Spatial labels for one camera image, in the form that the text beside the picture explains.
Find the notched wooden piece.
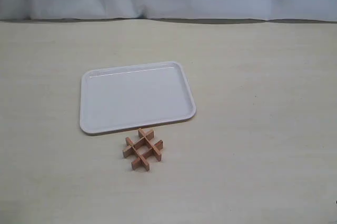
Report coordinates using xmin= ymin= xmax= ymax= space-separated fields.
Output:
xmin=123 ymin=128 xmax=163 ymax=161
xmin=123 ymin=137 xmax=145 ymax=170
xmin=138 ymin=128 xmax=159 ymax=155
xmin=131 ymin=140 xmax=163 ymax=171

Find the white rectangular plastic tray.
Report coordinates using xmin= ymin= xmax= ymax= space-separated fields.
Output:
xmin=79 ymin=62 xmax=196 ymax=135

